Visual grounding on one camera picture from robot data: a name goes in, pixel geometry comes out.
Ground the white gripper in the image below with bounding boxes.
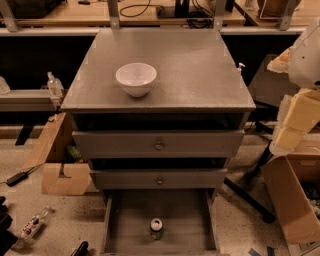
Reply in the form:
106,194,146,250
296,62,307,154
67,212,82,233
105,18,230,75
267,48,320,156

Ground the green soda can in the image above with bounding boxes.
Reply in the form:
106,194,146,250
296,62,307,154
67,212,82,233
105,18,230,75
149,218,164,240

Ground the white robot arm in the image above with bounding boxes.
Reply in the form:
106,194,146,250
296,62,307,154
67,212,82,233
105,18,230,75
267,17,320,156

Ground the grey top drawer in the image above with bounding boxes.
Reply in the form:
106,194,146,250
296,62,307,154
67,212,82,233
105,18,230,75
72,131,244,159

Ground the grey drawer cabinet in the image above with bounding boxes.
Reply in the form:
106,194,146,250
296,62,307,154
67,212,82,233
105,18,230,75
60,27,257,256

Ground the grey middle drawer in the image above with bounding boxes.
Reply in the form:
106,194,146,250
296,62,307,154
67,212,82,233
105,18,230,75
90,168,227,190

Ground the grey open bottom drawer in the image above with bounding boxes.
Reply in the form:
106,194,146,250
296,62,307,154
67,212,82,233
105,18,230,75
101,189,221,256

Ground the open cardboard box right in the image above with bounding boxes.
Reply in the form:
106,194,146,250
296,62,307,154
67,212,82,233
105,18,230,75
262,140,320,244

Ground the small white pump bottle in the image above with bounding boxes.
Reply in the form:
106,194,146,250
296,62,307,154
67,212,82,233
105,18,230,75
237,62,246,74

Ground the white ceramic bowl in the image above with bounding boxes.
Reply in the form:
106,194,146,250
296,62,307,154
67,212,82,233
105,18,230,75
115,63,157,97

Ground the cardboard box left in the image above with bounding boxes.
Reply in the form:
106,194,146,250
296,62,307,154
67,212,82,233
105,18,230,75
24,113,96,195

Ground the clear bottle on bench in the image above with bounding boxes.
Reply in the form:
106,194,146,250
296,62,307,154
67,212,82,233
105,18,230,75
47,72,64,98

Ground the grey low bench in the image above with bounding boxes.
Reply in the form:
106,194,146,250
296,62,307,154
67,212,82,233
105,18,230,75
0,89,55,145

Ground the clear bottle on floor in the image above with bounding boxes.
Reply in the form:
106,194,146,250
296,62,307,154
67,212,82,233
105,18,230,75
20,206,53,241

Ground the black power adapter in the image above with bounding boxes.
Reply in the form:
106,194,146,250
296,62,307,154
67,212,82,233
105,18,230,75
3,165,39,187

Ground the black object bottom left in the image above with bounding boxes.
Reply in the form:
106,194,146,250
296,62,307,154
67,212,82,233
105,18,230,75
0,196,18,256

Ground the black cable on desk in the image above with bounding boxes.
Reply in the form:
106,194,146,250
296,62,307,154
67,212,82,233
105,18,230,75
119,0,166,19

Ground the black handle on floor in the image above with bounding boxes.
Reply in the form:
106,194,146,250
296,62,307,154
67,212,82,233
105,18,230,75
71,241,89,256

